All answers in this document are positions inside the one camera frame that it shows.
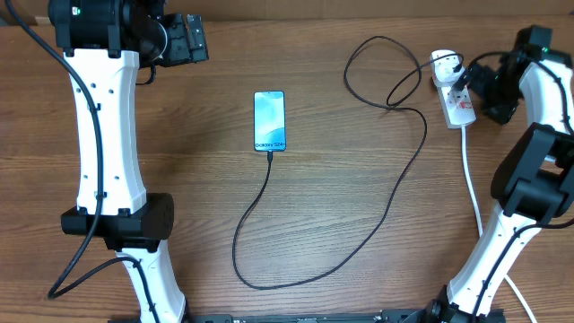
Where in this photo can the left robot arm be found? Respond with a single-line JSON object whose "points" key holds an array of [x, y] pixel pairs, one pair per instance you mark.
{"points": [[106, 43]]}

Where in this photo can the white power strip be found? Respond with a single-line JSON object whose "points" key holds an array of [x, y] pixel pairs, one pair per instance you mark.
{"points": [[457, 107]]}

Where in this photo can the brown cardboard backdrop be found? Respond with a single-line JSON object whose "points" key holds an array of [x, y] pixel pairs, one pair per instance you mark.
{"points": [[249, 10]]}

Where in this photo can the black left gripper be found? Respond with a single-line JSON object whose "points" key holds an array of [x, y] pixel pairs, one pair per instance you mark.
{"points": [[184, 51]]}

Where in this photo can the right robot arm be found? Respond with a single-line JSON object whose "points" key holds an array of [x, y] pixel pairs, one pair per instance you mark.
{"points": [[532, 185]]}

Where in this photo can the blue screen smartphone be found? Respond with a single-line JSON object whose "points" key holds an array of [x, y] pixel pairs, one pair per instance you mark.
{"points": [[269, 121]]}

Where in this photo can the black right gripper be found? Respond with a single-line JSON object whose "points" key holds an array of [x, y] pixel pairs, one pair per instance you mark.
{"points": [[502, 112]]}

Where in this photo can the white USB wall charger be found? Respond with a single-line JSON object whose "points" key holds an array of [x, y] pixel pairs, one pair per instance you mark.
{"points": [[446, 66]]}

